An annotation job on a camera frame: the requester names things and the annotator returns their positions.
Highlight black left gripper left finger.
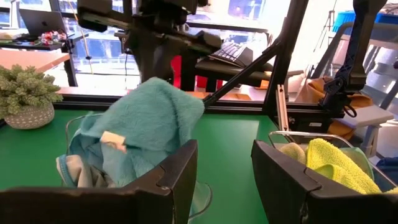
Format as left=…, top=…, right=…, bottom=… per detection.
left=0, top=139, right=199, bottom=224

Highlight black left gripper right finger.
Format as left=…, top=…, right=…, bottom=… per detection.
left=251, top=139, right=398, bottom=224

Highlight lime green microfiber towel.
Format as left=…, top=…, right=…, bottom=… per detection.
left=306, top=138, right=383, bottom=195
left=279, top=142, right=307, bottom=164

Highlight teal microfiber towel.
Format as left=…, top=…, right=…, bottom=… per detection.
left=68, top=77, right=206, bottom=187

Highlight light grey microfiber towel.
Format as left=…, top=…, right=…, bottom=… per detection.
left=55, top=154, right=118, bottom=189

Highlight red object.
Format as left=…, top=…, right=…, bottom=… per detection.
left=170, top=55, right=224, bottom=90

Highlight black keyboard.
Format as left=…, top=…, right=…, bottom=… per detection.
left=207, top=41, right=254, bottom=68

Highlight black side table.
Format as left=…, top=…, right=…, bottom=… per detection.
left=194, top=57, right=305, bottom=93

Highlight green table mat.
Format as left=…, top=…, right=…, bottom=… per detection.
left=0, top=108, right=289, bottom=224

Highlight red white wrapped candies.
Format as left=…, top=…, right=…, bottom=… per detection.
left=37, top=30, right=68, bottom=45

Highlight white stool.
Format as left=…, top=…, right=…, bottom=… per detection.
left=335, top=104, right=395, bottom=156

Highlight tan fabric bag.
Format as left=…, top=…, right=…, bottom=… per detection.
left=295, top=77, right=374, bottom=141

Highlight silver laptop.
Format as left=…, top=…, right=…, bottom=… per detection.
left=18, top=8, right=68, bottom=37

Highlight beige wooden desk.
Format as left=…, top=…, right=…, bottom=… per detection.
left=0, top=49, right=71, bottom=74

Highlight artificial green potted plant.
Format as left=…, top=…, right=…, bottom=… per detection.
left=0, top=63, right=65, bottom=131

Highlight blue bin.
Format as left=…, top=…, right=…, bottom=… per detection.
left=331, top=11, right=398, bottom=34

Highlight silver metal bracket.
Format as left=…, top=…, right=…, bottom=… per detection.
left=275, top=83, right=289, bottom=131

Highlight black aluminium table frame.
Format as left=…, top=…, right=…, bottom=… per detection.
left=52, top=0, right=312, bottom=131

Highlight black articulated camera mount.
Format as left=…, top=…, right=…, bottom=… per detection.
left=320, top=0, right=388, bottom=119

